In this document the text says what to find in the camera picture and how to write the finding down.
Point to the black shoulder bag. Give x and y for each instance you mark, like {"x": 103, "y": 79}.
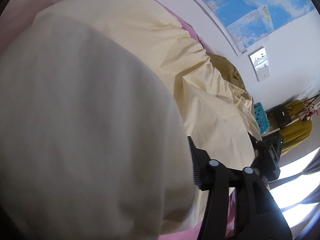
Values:
{"x": 283, "y": 116}

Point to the mustard yellow hanging garment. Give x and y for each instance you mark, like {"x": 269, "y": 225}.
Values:
{"x": 294, "y": 134}

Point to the white clothes rack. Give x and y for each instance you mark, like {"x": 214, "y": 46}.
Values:
{"x": 297, "y": 108}

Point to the small plush toy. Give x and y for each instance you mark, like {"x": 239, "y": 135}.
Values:
{"x": 308, "y": 112}

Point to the cream yellow jacket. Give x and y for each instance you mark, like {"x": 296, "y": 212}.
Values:
{"x": 105, "y": 117}

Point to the colourful wall map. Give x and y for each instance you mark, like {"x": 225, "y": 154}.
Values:
{"x": 245, "y": 23}

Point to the pink bed sheet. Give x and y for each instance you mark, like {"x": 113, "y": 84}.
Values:
{"x": 175, "y": 22}

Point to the white wall socket panel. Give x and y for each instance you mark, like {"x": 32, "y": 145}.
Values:
{"x": 259, "y": 61}

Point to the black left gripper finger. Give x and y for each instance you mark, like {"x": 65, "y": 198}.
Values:
{"x": 257, "y": 215}

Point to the grey window curtain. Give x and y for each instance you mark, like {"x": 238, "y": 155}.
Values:
{"x": 297, "y": 180}

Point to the teal perforated plastic basket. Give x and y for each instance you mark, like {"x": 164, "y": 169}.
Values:
{"x": 261, "y": 118}

